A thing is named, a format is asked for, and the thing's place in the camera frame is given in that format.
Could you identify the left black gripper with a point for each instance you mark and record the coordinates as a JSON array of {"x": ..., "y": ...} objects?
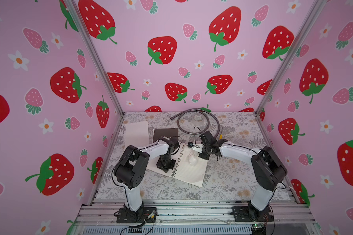
[{"x": 161, "y": 166}]

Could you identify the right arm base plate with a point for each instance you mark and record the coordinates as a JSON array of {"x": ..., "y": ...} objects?
[{"x": 251, "y": 214}]

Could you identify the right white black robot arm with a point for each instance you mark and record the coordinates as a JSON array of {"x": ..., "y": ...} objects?
[{"x": 268, "y": 168}]

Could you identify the aluminium rail frame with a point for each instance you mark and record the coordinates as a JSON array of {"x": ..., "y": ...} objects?
[{"x": 197, "y": 218}]

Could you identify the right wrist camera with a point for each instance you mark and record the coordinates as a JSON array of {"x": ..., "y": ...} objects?
[{"x": 195, "y": 147}]

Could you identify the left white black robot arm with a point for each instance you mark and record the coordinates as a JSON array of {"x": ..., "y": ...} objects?
[{"x": 131, "y": 168}]

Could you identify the torn white notebook page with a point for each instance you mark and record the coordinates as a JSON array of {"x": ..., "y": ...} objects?
[{"x": 136, "y": 134}]

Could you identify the clear tape roll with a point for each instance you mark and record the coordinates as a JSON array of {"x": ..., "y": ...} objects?
[{"x": 198, "y": 119}]

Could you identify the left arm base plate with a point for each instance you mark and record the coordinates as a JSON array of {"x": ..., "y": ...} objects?
[{"x": 147, "y": 214}]

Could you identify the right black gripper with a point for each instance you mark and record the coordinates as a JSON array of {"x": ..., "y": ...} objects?
[{"x": 207, "y": 153}]

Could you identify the dark grey spiral notebook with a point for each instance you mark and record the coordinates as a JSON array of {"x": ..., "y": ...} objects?
[{"x": 164, "y": 132}]

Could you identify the white spiral notebook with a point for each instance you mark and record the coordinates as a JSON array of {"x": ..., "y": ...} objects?
[{"x": 189, "y": 167}]

